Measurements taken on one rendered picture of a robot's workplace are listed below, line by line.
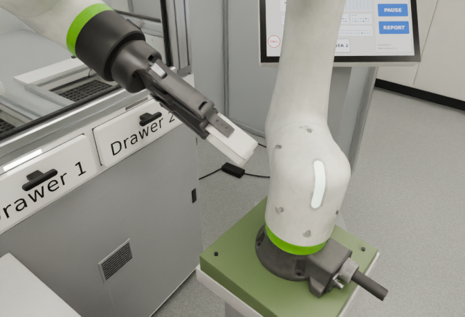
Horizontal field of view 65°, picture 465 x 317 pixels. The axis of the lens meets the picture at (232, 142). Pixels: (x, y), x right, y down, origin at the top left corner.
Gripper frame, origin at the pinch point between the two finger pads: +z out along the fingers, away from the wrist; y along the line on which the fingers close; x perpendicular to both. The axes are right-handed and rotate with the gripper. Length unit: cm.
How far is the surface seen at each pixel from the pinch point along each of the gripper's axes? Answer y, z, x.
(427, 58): 204, 53, -196
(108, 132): 38.0, -29.8, 9.3
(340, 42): 54, 0, -60
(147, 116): 43, -27, 0
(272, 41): 55, -17, -46
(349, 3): 52, -6, -72
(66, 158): 32.0, -30.7, 19.9
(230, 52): 173, -60, -86
